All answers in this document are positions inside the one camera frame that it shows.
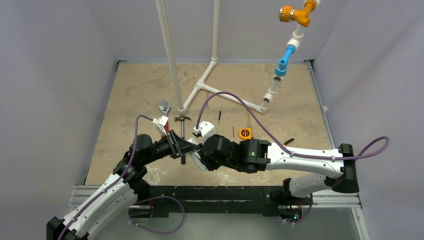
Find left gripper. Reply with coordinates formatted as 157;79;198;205
142;129;196;166

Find white remote control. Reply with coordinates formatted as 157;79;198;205
187;137;208;172

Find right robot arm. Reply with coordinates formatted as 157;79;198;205
199;134;360;204

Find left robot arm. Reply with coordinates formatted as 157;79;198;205
46;130;202;240

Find copper hex key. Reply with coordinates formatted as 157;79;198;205
229;125;235;138

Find orange tape measure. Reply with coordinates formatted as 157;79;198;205
238;127;252;141

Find small black screwdriver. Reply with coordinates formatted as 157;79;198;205
218;110;222;125

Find red adjustable wrench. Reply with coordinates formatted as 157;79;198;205
158;100;171;133

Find small silver spanner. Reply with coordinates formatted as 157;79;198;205
205;91;210;109

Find blue pipe fitting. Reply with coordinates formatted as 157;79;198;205
274;45;296;77

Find orange pipe valve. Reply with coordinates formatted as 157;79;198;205
278;0;320;28

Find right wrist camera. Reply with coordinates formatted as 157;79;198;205
192;120;217;143

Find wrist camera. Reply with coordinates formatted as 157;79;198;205
192;120;217;143
152;115;169;137

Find black handled hammer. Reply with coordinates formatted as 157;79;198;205
174;115;192;165

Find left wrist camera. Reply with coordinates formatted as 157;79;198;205
152;115;169;137

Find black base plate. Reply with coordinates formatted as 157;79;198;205
128;185;313;221

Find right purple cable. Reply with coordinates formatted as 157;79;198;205
195;91;391;226

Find purple cable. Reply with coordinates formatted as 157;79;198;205
56;114;186;240
195;91;391;226

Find orange handled pliers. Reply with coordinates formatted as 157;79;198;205
284;138;295;146

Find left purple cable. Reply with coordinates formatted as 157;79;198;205
56;114;186;240

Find white pvc pipe frame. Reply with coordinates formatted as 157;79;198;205
155;0;307;114

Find aluminium rail frame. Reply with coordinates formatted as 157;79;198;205
67;59;371;240

